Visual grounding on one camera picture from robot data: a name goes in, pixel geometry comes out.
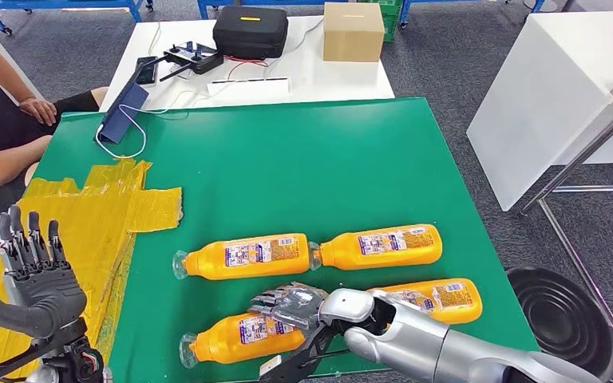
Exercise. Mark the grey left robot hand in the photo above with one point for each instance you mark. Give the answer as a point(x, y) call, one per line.
point(42, 301)

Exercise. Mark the person's left hand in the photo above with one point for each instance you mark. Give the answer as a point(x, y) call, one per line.
point(38, 111)

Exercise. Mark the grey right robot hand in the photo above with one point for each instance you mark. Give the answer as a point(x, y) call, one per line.
point(296, 306)

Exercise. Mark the orange detergent bottle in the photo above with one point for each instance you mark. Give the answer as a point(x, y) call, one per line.
point(206, 261)
point(428, 248)
point(460, 301)
point(216, 343)

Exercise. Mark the person's left forearm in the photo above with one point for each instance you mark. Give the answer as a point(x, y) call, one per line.
point(13, 78)

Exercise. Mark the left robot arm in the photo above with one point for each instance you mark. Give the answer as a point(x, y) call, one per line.
point(74, 359)

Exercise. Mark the person's right forearm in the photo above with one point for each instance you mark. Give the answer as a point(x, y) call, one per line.
point(10, 158)

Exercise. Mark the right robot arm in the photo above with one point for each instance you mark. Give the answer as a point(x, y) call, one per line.
point(423, 343)

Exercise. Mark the blue tablet folio case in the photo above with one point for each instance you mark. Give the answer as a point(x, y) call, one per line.
point(121, 117)

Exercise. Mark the black smartphone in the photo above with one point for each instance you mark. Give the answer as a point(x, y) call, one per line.
point(146, 70)

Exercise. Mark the green table board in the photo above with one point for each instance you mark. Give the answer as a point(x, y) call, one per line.
point(285, 174)

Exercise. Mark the black remote controller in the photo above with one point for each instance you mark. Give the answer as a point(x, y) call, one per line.
point(195, 57)

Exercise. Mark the white power strip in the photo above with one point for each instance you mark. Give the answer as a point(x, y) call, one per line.
point(248, 87)

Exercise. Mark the black carrying case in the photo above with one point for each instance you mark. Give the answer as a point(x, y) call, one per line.
point(251, 33)

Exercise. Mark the black round stool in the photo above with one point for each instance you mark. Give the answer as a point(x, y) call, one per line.
point(560, 328)

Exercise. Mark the cardboard box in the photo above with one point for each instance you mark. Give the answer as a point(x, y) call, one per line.
point(353, 33)

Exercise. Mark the green plastic crate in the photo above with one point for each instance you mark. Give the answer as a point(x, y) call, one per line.
point(391, 24)

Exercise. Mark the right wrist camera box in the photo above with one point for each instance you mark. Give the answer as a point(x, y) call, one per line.
point(269, 366)

